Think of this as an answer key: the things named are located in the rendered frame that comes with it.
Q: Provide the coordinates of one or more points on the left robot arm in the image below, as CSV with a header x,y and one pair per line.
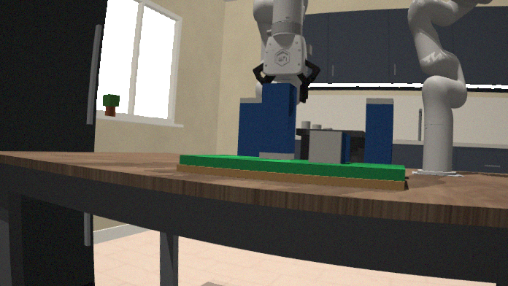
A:
x,y
447,89

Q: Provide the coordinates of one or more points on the grey crate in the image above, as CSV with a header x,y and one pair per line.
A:
x,y
357,143

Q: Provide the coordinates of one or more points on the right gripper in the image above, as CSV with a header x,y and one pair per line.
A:
x,y
286,55

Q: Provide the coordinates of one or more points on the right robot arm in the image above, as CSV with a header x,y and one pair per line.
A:
x,y
278,16

